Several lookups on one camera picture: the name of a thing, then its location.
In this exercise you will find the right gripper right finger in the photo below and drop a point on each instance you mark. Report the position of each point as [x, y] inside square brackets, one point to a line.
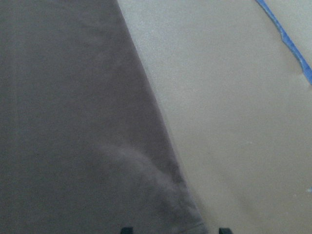
[224, 231]

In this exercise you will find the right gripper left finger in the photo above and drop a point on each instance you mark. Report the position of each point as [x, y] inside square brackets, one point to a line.
[127, 230]

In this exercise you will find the dark brown t-shirt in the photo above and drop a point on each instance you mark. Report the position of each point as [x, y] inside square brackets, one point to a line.
[83, 146]

